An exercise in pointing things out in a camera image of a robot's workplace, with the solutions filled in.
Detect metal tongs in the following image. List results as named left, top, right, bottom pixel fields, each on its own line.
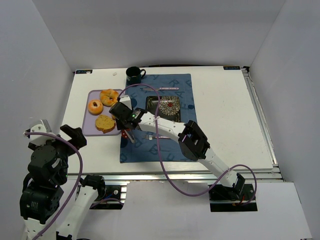
left=121, top=128, right=135, bottom=144

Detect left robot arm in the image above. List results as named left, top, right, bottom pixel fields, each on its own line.
left=19, top=120, right=106, bottom=240

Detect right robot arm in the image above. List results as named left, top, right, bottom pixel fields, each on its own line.
left=109, top=102, right=245, bottom=200

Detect brown bread slice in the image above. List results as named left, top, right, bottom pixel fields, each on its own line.
left=95, top=114, right=116, bottom=134

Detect twisted bagel bread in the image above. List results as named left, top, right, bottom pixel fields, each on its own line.
left=99, top=88, right=119, bottom=107

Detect round glazed donut bread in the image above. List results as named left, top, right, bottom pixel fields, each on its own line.
left=87, top=99, right=104, bottom=115

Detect dark blue mug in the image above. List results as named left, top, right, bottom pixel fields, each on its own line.
left=125, top=66, right=146, bottom=86

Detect blue letter-print placemat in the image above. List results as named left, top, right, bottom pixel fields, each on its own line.
left=119, top=73, right=197, bottom=163

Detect black floral square plate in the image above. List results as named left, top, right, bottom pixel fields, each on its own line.
left=145, top=96, right=181, bottom=122

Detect left corner label sticker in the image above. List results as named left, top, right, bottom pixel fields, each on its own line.
left=75, top=69, right=93, bottom=75

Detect corner label sticker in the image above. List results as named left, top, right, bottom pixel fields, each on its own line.
left=223, top=65, right=241, bottom=71
left=75, top=69, right=93, bottom=75

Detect right corner label sticker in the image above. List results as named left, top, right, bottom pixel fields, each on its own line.
left=223, top=65, right=241, bottom=71

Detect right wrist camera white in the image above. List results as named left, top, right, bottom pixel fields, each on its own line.
left=118, top=95, right=132, bottom=109

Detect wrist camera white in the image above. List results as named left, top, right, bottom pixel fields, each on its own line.
left=23, top=119, right=53, bottom=146
left=118, top=95, right=132, bottom=109

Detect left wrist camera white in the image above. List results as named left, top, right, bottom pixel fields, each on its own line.
left=23, top=119, right=53, bottom=146

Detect pink-handled fork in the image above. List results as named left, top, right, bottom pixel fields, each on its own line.
left=142, top=134, right=170, bottom=140

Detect pink-handled table knife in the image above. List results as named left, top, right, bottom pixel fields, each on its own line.
left=140, top=87, right=180, bottom=91

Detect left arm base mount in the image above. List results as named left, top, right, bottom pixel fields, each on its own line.
left=75, top=174, right=124, bottom=210

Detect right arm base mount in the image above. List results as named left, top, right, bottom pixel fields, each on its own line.
left=209, top=183, right=258, bottom=213

